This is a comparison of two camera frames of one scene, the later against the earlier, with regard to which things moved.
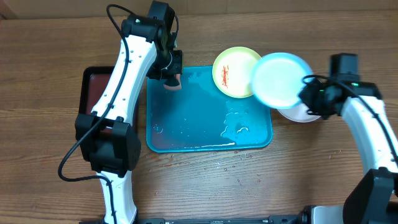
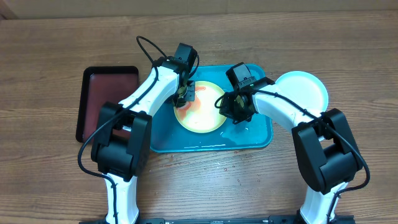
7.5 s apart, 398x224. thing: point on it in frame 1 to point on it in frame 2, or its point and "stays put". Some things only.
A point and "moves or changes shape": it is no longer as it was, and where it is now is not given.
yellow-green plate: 232,70 to 202,116
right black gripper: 303,94 to 227,112
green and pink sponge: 173,84 moves or changes shape
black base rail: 232,220 stays put
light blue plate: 276,79 moves or changes shape
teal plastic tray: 198,117 stays put
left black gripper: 177,68 to 189,95
